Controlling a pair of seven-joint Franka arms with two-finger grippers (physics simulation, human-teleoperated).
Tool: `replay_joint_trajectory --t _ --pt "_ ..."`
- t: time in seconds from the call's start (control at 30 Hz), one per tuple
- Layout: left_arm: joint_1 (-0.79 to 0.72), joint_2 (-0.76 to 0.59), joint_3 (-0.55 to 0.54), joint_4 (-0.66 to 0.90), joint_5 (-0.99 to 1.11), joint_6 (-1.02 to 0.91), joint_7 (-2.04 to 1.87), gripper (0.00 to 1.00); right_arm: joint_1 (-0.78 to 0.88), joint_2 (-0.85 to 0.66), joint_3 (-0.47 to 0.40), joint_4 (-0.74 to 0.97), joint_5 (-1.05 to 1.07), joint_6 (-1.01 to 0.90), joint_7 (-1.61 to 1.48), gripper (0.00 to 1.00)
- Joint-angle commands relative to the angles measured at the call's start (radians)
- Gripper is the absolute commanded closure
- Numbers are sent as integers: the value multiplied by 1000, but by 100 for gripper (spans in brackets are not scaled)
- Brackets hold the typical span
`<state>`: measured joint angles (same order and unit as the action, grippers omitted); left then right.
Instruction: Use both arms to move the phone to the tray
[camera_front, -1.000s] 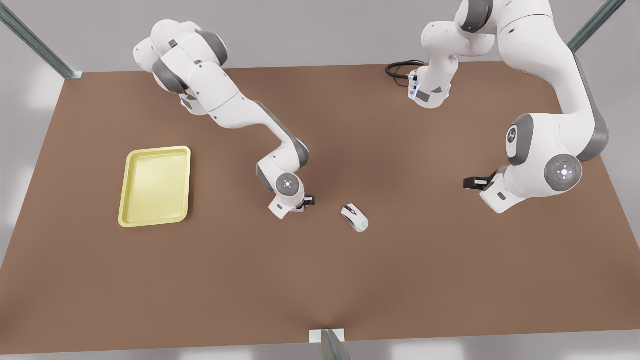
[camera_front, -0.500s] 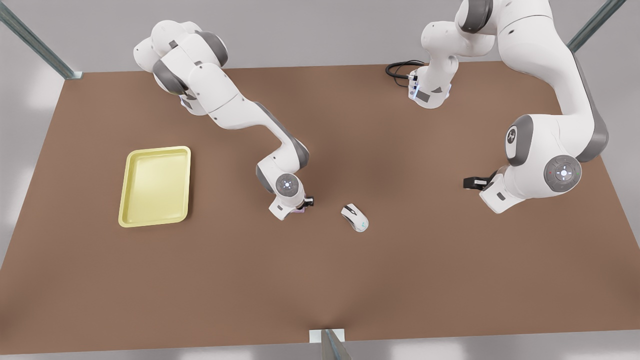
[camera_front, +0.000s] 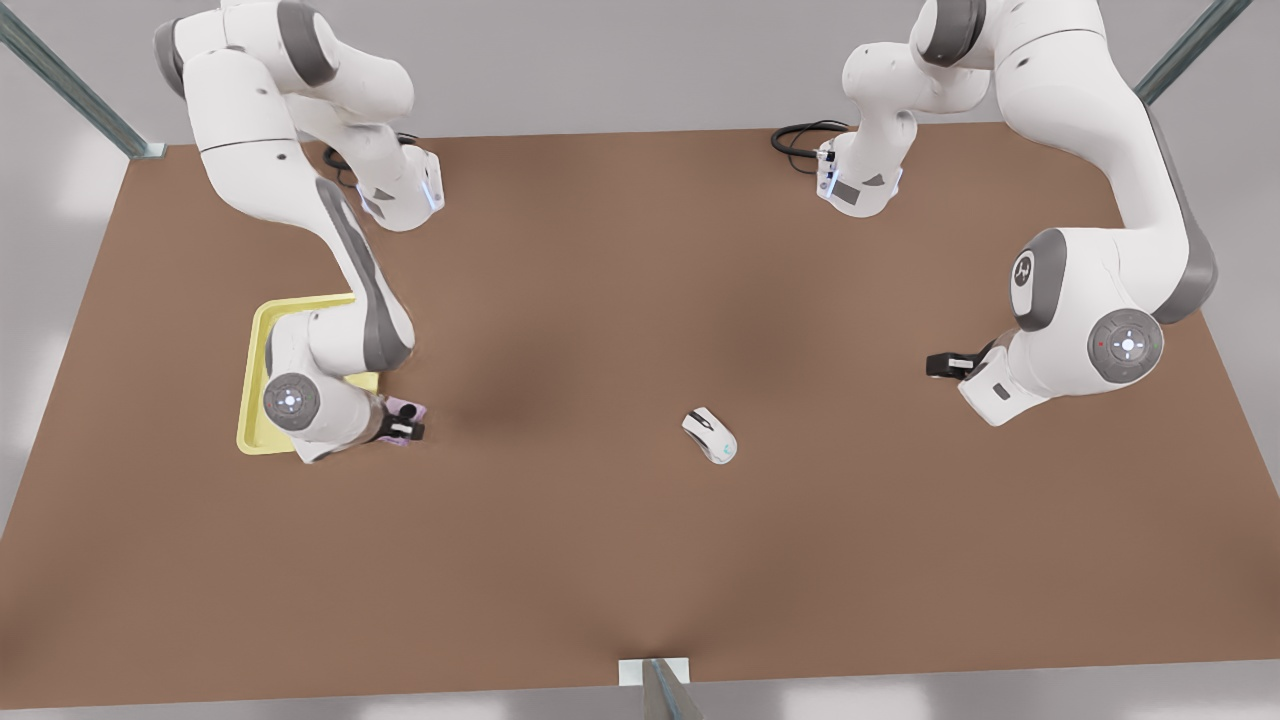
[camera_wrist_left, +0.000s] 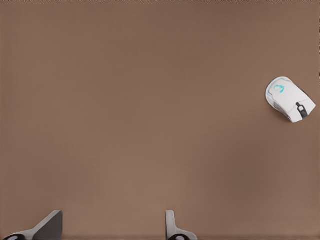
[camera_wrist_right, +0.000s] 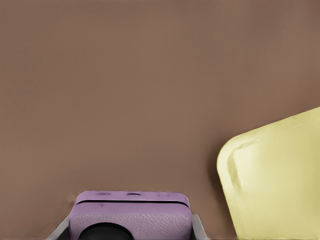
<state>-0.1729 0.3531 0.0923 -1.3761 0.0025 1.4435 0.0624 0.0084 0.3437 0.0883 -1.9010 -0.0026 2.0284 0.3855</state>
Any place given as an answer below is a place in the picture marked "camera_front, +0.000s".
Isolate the yellow tray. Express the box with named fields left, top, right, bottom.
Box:
left=236, top=293, right=381, bottom=456

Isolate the white computer mouse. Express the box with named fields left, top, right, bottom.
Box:
left=682, top=406, right=739, bottom=466

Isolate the black cable loop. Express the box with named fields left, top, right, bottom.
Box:
left=771, top=120, right=852, bottom=175
left=322, top=133, right=421, bottom=189

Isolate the silver frame post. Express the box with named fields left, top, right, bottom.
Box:
left=0, top=8, right=167, bottom=161
left=1134, top=0, right=1255, bottom=106
left=618, top=657, right=704, bottom=720

